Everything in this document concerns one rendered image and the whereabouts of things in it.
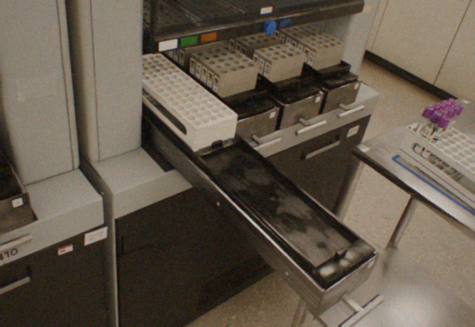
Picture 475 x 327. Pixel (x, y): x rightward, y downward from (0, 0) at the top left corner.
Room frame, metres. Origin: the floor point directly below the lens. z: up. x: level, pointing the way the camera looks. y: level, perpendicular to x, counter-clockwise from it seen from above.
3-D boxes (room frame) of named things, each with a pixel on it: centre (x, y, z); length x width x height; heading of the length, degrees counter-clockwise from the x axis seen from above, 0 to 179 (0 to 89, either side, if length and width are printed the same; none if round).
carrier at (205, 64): (0.95, 0.06, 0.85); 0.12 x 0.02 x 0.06; 135
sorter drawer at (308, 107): (1.19, 0.09, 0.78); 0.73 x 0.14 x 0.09; 45
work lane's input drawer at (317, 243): (0.69, 0.02, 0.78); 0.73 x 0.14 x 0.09; 45
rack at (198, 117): (0.82, 0.15, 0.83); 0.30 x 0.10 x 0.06; 45
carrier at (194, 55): (0.98, 0.09, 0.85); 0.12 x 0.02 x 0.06; 136
